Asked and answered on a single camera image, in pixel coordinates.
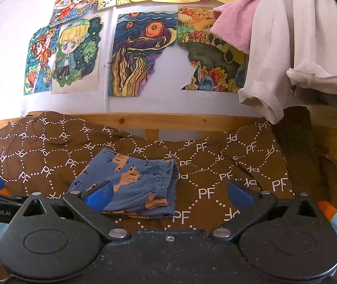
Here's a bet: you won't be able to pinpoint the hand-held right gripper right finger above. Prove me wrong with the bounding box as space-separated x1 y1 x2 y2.
209 180 333 242

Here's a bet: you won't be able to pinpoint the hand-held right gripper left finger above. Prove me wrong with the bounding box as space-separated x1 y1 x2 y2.
7 180 131 242

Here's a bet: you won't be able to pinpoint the blue printed pants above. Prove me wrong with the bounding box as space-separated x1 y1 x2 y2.
68 147 180 220

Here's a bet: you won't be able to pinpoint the brown patterned blanket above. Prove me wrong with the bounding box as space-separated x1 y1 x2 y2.
0 111 295 233

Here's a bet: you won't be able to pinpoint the white garment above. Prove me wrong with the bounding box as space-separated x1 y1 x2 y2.
238 0 337 125

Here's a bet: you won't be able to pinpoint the pink garment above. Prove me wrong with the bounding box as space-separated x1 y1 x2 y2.
210 0 264 55

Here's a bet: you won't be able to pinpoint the wooden bed frame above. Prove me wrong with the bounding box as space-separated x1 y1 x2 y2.
0 111 337 217

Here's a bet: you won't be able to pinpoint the white wall pipe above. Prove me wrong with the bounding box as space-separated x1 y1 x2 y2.
103 6 115 116

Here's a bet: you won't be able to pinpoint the orange cartoon girl wall poster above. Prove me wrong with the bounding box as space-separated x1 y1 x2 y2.
23 24 59 96

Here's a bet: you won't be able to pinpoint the blonde cartoon child wall poster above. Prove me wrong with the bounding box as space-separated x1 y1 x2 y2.
51 12 104 95

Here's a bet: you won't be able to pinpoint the swirly night sky wall poster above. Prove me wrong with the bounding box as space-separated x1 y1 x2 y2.
108 10 178 97

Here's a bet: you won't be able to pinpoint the red-haired cartoon girl wall poster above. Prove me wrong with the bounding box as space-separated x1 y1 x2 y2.
49 0 106 26

